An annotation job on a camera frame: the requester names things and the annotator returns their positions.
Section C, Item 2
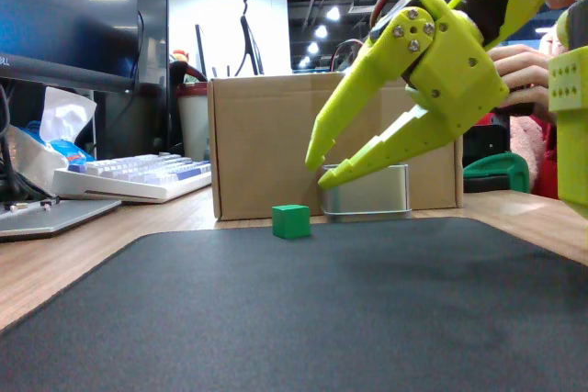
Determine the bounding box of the silver monitor stand base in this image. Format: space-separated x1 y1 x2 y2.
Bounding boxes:
0 197 123 242

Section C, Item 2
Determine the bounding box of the black hanging cable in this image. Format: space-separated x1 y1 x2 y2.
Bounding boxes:
233 0 296 77

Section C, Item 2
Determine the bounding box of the green cube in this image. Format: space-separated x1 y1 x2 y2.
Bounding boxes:
271 204 312 241

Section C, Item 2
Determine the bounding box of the white and blue keyboard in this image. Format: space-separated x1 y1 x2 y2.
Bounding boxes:
51 152 213 205

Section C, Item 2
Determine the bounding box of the brown cardboard box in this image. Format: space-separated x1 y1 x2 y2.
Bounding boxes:
207 72 465 222

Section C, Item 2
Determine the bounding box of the black desk mat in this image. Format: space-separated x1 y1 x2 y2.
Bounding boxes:
0 217 588 392

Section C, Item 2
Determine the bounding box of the blue tissue pack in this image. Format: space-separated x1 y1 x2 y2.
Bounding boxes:
7 85 98 185

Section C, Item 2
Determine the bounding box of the green clamp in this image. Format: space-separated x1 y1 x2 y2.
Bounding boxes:
462 151 531 195

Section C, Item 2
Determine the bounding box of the person's hand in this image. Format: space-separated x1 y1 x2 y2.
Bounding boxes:
488 43 553 112

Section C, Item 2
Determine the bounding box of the pink fleece sleeve forearm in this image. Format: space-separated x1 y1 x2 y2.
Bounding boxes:
508 31 560 201

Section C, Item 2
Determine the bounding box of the black computer monitor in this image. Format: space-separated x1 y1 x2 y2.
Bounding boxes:
0 0 140 94

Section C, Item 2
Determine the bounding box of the white bin with red rim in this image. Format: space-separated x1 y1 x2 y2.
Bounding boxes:
175 81 213 162

